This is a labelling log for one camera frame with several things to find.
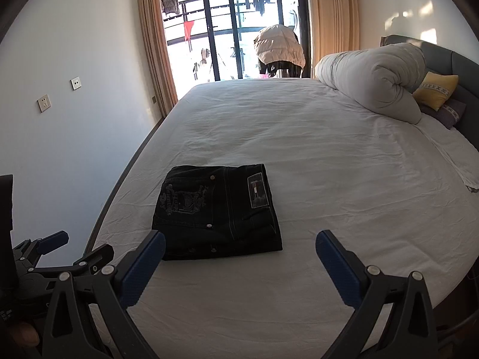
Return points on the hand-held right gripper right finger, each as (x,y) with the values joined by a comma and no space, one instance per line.
(336,265)

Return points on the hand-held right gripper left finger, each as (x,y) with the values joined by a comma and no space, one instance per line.
(144,269)

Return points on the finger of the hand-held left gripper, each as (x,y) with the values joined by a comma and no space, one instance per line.
(54,240)
(99,254)

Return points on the black pants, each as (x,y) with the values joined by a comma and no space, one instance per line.
(217,213)

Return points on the person's left hand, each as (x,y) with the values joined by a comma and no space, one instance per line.
(24,336)

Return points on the bed with white sheet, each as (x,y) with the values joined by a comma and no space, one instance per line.
(299,149)

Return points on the white folded sheet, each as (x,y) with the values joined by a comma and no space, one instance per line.
(452,153)

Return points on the purple pillow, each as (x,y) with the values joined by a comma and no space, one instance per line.
(447,116)

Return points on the rolled grey duvet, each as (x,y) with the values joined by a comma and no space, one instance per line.
(374,78)

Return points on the yellow pillow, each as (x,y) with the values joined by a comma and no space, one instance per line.
(436,89)

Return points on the dark chair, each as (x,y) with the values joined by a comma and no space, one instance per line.
(284,70)

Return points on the beige curtain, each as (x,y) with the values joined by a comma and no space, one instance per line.
(151,45)
(333,15)

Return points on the beige puffer jacket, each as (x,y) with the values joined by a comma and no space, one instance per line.
(278,45)

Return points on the grey headboard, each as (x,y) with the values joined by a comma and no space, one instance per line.
(464,67)

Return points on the red hanging cloth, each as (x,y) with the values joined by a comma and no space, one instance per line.
(188,30)

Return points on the grey hanging jacket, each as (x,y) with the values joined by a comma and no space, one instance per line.
(170,0)

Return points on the glass balcony door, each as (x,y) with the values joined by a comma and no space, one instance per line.
(204,7)

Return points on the white wall socket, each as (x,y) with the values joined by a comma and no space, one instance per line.
(76,83)
(44,103)

